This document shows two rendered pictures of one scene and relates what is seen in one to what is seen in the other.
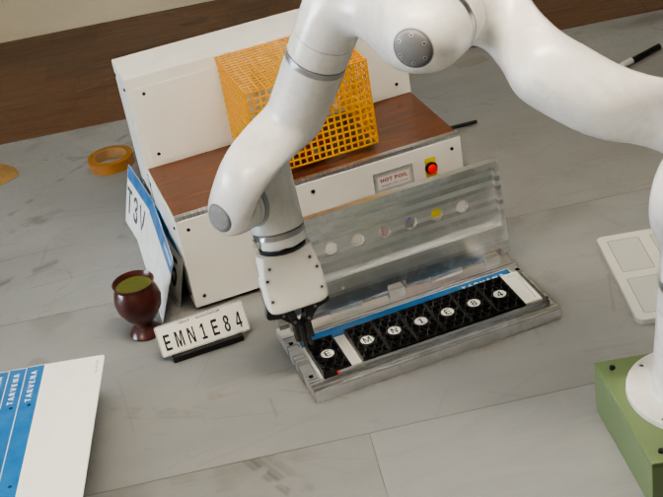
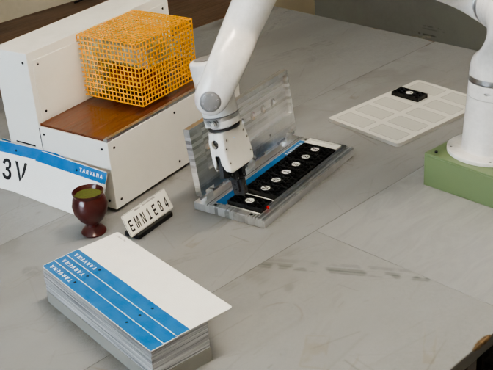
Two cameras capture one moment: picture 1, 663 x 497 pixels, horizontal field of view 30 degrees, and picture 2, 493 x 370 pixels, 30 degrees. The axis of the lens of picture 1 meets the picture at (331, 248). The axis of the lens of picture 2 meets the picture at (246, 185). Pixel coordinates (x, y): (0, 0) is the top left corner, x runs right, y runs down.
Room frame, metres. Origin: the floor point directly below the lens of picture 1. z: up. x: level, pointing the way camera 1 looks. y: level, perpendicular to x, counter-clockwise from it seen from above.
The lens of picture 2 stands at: (0.15, 1.27, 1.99)
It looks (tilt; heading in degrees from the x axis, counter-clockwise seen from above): 27 degrees down; 321
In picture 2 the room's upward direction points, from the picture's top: 4 degrees counter-clockwise
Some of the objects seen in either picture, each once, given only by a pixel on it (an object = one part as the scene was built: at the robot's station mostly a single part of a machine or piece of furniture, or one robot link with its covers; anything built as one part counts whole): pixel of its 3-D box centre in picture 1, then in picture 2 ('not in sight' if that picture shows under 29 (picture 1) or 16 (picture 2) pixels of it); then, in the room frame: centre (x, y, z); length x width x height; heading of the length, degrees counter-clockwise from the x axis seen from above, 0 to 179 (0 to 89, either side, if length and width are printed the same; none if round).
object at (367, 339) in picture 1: (367, 342); (265, 190); (1.68, -0.03, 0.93); 0.10 x 0.05 x 0.01; 14
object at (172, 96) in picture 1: (334, 123); (143, 78); (2.19, -0.05, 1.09); 0.75 x 0.40 x 0.38; 105
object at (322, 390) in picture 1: (415, 319); (277, 174); (1.73, -0.12, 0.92); 0.44 x 0.21 x 0.04; 105
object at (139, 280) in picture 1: (139, 307); (90, 211); (1.87, 0.35, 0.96); 0.09 x 0.09 x 0.11
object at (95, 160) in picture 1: (110, 160); not in sight; (2.58, 0.46, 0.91); 0.10 x 0.10 x 0.02
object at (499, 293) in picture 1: (499, 296); (315, 151); (1.74, -0.27, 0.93); 0.10 x 0.05 x 0.01; 14
